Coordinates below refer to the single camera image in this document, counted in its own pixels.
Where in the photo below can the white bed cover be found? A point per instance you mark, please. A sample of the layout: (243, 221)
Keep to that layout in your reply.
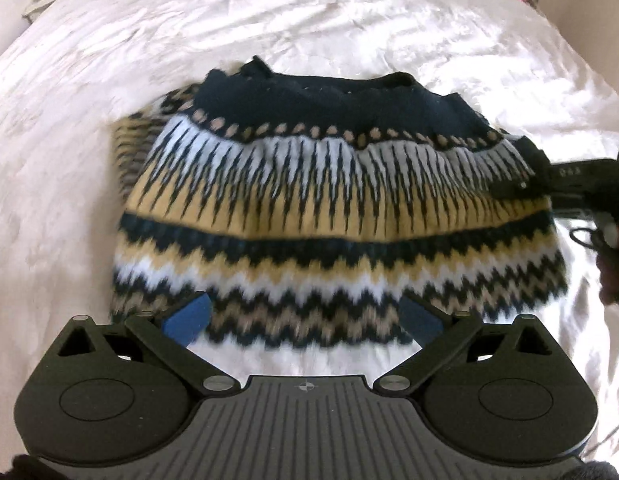
(89, 160)

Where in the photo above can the navy yellow patterned knit sweater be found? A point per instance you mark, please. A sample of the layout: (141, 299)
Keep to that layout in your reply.
(339, 200)

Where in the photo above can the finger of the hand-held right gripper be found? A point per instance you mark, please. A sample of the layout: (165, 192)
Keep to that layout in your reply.
(534, 185)

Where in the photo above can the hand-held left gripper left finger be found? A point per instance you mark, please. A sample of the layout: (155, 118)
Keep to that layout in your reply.
(189, 317)

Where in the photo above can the white nightstand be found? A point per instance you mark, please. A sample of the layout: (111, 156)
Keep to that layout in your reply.
(39, 7)

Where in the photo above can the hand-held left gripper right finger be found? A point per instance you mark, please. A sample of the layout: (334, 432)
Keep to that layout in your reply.
(419, 320)

